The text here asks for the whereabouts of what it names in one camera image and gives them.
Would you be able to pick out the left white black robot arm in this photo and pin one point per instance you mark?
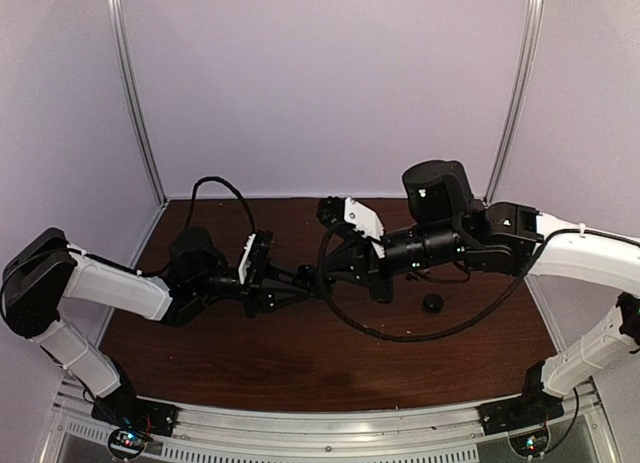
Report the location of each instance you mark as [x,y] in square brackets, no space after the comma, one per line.
[51,269]

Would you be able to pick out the left circuit board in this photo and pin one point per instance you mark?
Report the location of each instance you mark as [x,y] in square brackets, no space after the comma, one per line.
[125,444]

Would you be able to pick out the aluminium frame post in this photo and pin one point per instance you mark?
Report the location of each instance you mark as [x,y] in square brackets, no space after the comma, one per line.
[529,42]
[132,99]

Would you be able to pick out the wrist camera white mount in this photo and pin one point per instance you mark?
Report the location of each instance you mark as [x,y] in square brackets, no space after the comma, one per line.
[355,220]
[254,254]

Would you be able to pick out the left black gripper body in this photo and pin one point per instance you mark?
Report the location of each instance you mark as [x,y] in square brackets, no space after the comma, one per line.
[250,291]

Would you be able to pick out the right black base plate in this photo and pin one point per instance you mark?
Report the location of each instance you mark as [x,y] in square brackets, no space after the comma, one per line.
[517,413]

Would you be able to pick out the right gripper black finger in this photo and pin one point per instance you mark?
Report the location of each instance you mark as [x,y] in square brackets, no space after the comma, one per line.
[333,270]
[345,253]

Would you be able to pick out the right aluminium frame post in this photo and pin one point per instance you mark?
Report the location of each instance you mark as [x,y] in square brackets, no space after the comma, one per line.
[529,42]

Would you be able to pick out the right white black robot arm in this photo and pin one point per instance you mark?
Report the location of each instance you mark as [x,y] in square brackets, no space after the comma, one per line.
[452,226]

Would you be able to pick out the black earbud charging case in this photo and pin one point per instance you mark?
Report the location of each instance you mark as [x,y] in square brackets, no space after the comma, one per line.
[306,277]

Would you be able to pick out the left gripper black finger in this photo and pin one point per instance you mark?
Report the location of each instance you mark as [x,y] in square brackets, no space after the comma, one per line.
[287,277]
[280,301]

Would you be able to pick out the aluminium front rail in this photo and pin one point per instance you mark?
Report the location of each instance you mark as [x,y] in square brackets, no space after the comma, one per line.
[451,433]

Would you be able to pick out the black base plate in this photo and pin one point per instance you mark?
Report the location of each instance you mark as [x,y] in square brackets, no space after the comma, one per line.
[517,413]
[147,417]

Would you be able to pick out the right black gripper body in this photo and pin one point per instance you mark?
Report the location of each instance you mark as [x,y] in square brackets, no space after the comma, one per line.
[381,285]

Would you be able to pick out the circuit board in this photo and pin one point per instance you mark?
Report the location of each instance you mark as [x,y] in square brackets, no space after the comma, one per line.
[530,444]
[125,444]

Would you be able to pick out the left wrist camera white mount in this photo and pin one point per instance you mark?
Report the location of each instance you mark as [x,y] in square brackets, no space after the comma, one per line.
[254,254]

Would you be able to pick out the left aluminium frame post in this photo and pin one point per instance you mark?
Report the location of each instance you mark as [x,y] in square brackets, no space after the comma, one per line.
[132,99]

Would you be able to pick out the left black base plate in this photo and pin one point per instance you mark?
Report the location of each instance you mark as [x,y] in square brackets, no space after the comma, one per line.
[147,417]

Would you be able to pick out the round black disc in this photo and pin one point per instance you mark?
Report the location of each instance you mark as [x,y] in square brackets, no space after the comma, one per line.
[433,303]

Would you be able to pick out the right circuit board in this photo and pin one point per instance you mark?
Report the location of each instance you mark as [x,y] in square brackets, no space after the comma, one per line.
[530,444]

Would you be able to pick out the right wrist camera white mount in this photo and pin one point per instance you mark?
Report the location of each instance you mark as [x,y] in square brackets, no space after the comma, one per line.
[355,220]

